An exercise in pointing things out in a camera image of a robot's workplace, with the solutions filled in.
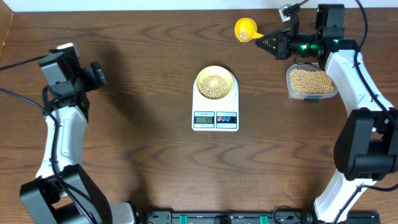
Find soybeans in yellow bowl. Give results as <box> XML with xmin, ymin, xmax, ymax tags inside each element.
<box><xmin>198</xmin><ymin>75</ymin><xmax>229</xmax><ymax>100</ymax></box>

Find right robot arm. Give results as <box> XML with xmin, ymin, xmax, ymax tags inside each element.
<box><xmin>256</xmin><ymin>4</ymin><xmax>397</xmax><ymax>223</ymax></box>

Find soybeans in scoop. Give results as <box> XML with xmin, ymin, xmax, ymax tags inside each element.
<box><xmin>239</xmin><ymin>30</ymin><xmax>251</xmax><ymax>42</ymax></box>

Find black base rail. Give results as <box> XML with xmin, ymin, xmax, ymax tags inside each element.
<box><xmin>136</xmin><ymin>210</ymin><xmax>382</xmax><ymax>224</ymax></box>

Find clear plastic container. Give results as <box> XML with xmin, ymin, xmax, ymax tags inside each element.
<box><xmin>286</xmin><ymin>63</ymin><xmax>338</xmax><ymax>100</ymax></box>

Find yellow plastic bowl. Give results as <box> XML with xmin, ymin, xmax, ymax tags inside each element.
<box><xmin>196</xmin><ymin>65</ymin><xmax>234</xmax><ymax>98</ymax></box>

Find yellow measuring scoop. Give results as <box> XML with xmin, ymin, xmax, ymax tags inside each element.
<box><xmin>234</xmin><ymin>17</ymin><xmax>262</xmax><ymax>42</ymax></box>

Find white digital kitchen scale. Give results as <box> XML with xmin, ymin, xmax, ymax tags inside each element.
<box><xmin>192</xmin><ymin>73</ymin><xmax>239</xmax><ymax>132</ymax></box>

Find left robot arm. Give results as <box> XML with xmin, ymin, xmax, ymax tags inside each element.
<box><xmin>20</xmin><ymin>58</ymin><xmax>136</xmax><ymax>223</ymax></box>

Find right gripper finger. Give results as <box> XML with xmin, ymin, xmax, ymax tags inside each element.
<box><xmin>255</xmin><ymin>31</ymin><xmax>277</xmax><ymax>44</ymax></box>
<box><xmin>255</xmin><ymin>42</ymin><xmax>277</xmax><ymax>57</ymax></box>

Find pile of soybeans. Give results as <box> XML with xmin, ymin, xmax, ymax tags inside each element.
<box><xmin>290</xmin><ymin>68</ymin><xmax>335</xmax><ymax>94</ymax></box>

